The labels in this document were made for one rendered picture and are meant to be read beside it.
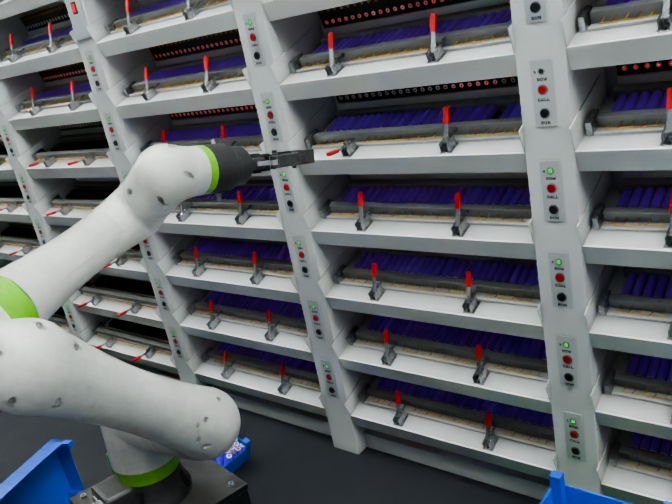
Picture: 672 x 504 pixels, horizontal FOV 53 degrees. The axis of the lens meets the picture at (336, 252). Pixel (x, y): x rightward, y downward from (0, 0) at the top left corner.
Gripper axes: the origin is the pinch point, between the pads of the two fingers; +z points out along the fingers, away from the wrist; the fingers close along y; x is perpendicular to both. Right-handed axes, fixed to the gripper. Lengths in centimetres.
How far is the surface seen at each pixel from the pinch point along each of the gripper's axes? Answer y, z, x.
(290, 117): -15.8, 16.3, 8.8
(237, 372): -67, 34, -73
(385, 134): 8.3, 22.0, 3.2
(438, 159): 25.1, 16.9, -2.6
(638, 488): 62, 31, -75
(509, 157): 41.3, 16.8, -2.6
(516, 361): 34, 32, -51
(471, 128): 30.3, 22.3, 3.3
